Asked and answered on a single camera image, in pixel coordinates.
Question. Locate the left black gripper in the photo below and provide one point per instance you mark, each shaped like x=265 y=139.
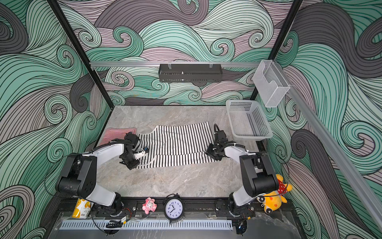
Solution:
x=132 y=166

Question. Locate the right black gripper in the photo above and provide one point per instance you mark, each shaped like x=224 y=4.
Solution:
x=208 y=152

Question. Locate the red white striped tank top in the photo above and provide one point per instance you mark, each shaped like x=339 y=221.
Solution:
x=113 y=133

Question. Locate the black white striped tank top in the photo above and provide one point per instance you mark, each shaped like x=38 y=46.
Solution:
x=176 y=145

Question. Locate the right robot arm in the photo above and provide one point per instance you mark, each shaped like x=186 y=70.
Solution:
x=257 y=172

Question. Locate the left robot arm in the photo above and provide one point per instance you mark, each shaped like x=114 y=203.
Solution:
x=79 y=173

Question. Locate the grey plastic laundry basket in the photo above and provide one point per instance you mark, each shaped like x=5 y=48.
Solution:
x=247 y=120

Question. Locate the pink plush toy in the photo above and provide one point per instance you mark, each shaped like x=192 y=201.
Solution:
x=149 y=205

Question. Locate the black alarm clock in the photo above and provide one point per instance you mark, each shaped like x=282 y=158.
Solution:
x=174 y=208

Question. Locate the yellow drink cup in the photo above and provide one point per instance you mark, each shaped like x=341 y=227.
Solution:
x=82 y=209

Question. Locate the yellow plush toy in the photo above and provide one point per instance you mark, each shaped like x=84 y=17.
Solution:
x=273 y=201

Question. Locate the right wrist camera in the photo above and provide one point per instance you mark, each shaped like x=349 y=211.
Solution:
x=220 y=138

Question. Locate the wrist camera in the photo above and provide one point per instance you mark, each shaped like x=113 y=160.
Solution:
x=220 y=138
x=137 y=146

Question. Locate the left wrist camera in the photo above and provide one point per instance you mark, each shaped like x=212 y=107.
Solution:
x=137 y=146

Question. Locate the clear wall-mounted bin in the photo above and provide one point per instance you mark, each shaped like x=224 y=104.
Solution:
x=271 y=83

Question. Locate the white slotted cable duct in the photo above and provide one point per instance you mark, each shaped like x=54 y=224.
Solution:
x=150 y=225

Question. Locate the black wall shelf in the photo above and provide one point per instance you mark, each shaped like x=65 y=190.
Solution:
x=190 y=73

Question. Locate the aluminium rail back wall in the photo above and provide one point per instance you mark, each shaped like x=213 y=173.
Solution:
x=95 y=64

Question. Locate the aluminium rail wall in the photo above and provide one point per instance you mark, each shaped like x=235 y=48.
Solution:
x=95 y=64
x=329 y=97

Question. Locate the aluminium rail right wall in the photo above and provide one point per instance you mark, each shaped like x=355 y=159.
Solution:
x=329 y=97

